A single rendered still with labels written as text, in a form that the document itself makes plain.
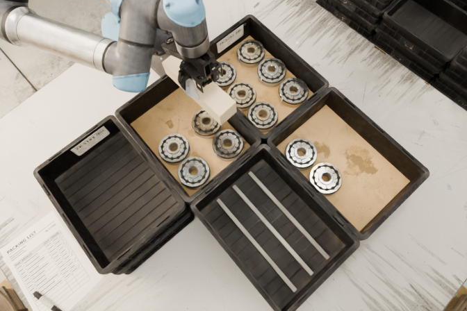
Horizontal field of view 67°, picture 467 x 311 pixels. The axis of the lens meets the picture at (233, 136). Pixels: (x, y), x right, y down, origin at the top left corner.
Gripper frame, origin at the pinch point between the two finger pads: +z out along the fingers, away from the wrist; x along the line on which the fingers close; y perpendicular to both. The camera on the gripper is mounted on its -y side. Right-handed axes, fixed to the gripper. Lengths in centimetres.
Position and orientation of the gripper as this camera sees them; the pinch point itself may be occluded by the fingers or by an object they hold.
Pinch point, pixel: (198, 84)
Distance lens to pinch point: 101.3
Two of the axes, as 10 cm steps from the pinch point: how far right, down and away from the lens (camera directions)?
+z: 0.3, 3.7, 9.3
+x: 7.2, -6.6, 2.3
